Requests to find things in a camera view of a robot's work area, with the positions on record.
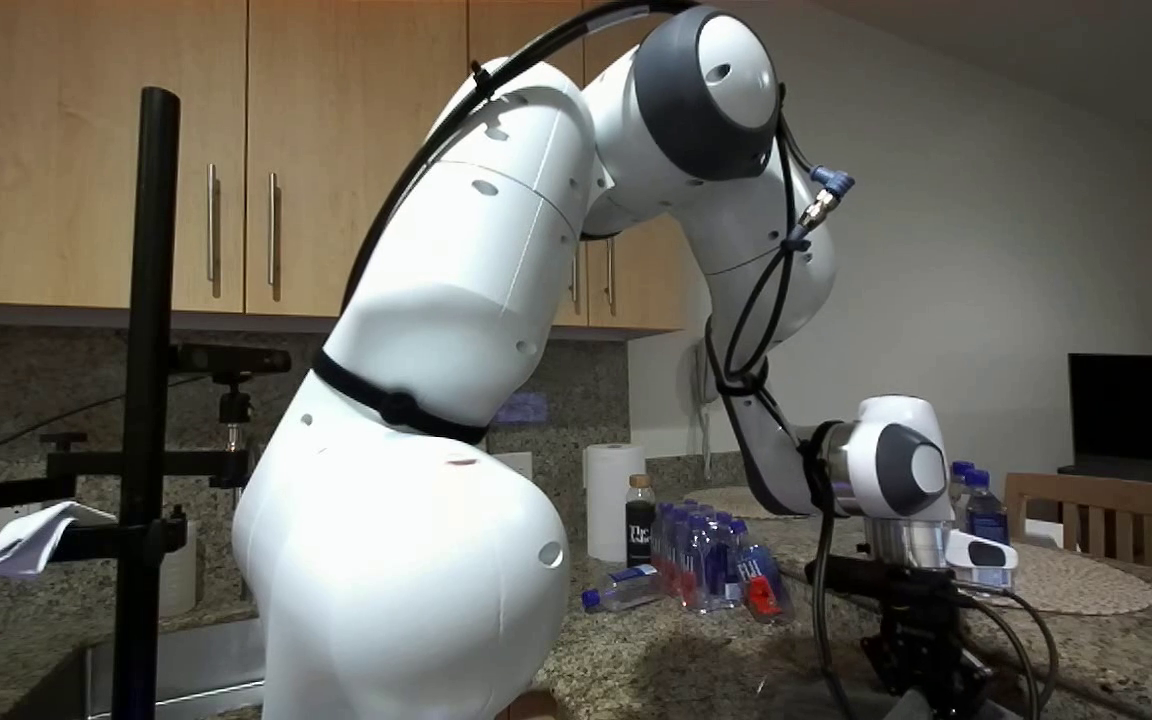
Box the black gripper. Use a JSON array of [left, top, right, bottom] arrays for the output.
[[816, 554, 966, 701]]

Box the white paper towel roll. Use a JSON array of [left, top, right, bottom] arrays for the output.
[[581, 441, 642, 569]]

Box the pack of water bottles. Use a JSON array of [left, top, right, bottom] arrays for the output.
[[651, 502, 795, 630]]

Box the wooden dining chair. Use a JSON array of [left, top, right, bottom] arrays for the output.
[[1000, 468, 1152, 581]]

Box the round woven placemat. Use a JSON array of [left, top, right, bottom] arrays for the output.
[[685, 486, 769, 521]]

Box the single lying water bottle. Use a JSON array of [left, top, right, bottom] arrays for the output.
[[581, 566, 664, 616]]

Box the dark bottle white label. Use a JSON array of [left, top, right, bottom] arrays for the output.
[[625, 471, 661, 573]]

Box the black television screen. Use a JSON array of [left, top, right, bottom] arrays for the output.
[[1064, 348, 1152, 487]]

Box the stainless steel sink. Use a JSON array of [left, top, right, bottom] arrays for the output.
[[77, 616, 270, 720]]

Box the wooden cabinet door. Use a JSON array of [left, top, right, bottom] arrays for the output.
[[0, 0, 250, 319], [466, 0, 591, 71], [245, 0, 473, 326]]

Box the black vertical stand pole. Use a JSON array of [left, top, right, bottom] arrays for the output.
[[109, 83, 184, 720]]

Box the white crumpled paper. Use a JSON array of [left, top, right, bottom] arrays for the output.
[[0, 498, 120, 581]]

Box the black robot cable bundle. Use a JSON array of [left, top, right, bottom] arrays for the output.
[[333, 0, 1069, 720]]

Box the black camera on mount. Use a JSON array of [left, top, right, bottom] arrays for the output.
[[166, 340, 297, 432]]

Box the metal cabinet handle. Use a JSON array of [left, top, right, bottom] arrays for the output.
[[264, 173, 287, 303], [202, 159, 229, 300]]

